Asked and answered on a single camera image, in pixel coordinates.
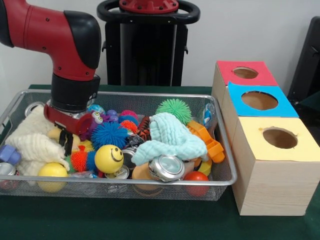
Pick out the plain yellow ball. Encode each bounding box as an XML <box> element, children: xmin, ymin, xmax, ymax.
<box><xmin>37</xmin><ymin>162</ymin><xmax>69</xmax><ymax>193</ymax></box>

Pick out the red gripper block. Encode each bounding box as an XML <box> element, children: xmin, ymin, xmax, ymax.
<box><xmin>43</xmin><ymin>103</ymin><xmax>94</xmax><ymax>157</ymax></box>

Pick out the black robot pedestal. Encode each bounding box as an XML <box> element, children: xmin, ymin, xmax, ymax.
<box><xmin>96</xmin><ymin>0</ymin><xmax>201</xmax><ymax>87</ymax></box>

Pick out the blue spiky rubber ball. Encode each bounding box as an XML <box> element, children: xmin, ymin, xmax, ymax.
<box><xmin>90</xmin><ymin>121</ymin><xmax>128</xmax><ymax>151</ymax></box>

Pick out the orange plastic toy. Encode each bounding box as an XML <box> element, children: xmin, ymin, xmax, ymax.
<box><xmin>187</xmin><ymin>119</ymin><xmax>226</xmax><ymax>164</ymax></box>

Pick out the green spiky rubber ball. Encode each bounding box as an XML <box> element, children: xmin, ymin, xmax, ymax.
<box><xmin>156</xmin><ymin>98</ymin><xmax>192</xmax><ymax>126</ymax></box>

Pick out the shallow wire mesh bin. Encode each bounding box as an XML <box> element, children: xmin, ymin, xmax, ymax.
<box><xmin>0</xmin><ymin>89</ymin><xmax>238</xmax><ymax>202</ymax></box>

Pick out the light blue muslin cloth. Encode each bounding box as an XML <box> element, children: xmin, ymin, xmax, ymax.
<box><xmin>131</xmin><ymin>111</ymin><xmax>210</xmax><ymax>166</ymax></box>

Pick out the dark green table cloth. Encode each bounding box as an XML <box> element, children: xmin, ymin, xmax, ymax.
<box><xmin>297</xmin><ymin>91</ymin><xmax>320</xmax><ymax>108</ymax></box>
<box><xmin>0</xmin><ymin>84</ymin><xmax>320</xmax><ymax>240</ymax></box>

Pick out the crushed silver can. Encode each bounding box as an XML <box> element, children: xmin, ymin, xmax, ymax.
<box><xmin>147</xmin><ymin>154</ymin><xmax>186</xmax><ymax>183</ymax></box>

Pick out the cream muslin cloth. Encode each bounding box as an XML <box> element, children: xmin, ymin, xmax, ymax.
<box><xmin>4</xmin><ymin>104</ymin><xmax>71</xmax><ymax>177</ymax></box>

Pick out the yellow plush duck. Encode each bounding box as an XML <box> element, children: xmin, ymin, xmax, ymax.
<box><xmin>47</xmin><ymin>127</ymin><xmax>81</xmax><ymax>151</ymax></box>

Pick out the wooden box with three holes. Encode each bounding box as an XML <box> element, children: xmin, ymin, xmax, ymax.
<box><xmin>211</xmin><ymin>60</ymin><xmax>320</xmax><ymax>216</ymax></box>

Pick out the red ball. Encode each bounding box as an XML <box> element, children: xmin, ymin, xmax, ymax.
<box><xmin>184</xmin><ymin>171</ymin><xmax>210</xmax><ymax>197</ymax></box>

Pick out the yellow smiley face ball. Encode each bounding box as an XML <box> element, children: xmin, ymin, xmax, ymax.
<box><xmin>94</xmin><ymin>144</ymin><xmax>125</xmax><ymax>175</ymax></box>

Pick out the purple monster toy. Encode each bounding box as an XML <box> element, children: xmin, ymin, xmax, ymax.
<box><xmin>86</xmin><ymin>109</ymin><xmax>118</xmax><ymax>141</ymax></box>

